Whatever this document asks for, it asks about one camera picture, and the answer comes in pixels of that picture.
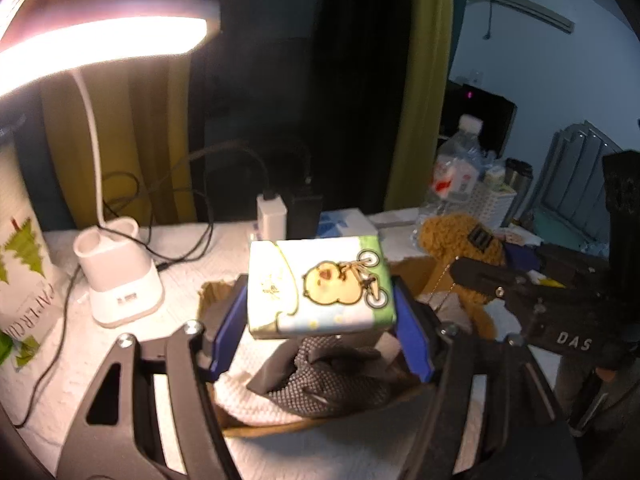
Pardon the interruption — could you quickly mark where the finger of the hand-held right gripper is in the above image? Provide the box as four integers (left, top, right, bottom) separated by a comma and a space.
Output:
449, 256, 546, 306
467, 224, 543, 273

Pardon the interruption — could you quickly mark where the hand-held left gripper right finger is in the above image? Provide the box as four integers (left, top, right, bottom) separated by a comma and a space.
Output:
392, 280, 586, 480

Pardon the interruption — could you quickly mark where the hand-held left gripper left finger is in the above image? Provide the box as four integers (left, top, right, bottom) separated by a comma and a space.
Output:
55, 272, 251, 480

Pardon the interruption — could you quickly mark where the brown plush toy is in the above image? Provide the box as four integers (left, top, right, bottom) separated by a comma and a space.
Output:
417, 212, 506, 341

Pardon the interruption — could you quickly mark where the white towel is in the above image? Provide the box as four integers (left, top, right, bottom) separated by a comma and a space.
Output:
212, 330, 321, 428

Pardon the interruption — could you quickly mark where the grey mesh cloth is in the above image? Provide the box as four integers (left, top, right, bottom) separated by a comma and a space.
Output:
247, 335, 401, 417

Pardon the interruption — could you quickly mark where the cartoon chick tissue packet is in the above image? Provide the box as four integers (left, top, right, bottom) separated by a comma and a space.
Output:
247, 234, 399, 340

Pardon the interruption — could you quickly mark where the white woven basket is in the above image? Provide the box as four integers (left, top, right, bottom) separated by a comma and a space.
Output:
465, 180, 516, 228

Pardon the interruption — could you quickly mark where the steel tumbler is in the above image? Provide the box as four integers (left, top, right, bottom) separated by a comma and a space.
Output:
504, 158, 533, 191

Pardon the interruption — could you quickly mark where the clear plastic water bottle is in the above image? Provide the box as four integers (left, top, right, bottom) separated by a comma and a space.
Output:
420, 114, 488, 226

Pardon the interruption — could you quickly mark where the white desk lamp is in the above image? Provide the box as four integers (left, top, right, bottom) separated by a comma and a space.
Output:
0, 0, 222, 330

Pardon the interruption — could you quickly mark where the white charger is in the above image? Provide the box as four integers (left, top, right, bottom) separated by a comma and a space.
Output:
256, 191, 289, 241

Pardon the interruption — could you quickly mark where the black monitor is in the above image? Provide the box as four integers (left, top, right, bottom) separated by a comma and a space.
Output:
442, 80, 518, 161

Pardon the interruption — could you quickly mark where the blue tissue pack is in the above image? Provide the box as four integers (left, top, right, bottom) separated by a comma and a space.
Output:
317, 210, 378, 238

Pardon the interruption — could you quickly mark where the black power adapter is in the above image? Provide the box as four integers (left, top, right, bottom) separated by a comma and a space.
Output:
286, 186, 323, 240

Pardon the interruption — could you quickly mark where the yellow-green curtain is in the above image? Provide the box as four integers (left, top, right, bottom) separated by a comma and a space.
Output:
40, 0, 211, 228
385, 0, 468, 211

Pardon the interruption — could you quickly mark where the white paper cup package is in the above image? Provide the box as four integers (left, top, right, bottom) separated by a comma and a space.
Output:
0, 132, 63, 373

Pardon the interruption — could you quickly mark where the white air conditioner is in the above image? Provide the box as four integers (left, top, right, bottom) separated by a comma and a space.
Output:
470, 0, 576, 36

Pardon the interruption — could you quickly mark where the grey metal frame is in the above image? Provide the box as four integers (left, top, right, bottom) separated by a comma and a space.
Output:
525, 120, 623, 241

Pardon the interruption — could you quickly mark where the black charger cable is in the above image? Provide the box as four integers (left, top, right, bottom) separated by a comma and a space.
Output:
100, 146, 273, 273

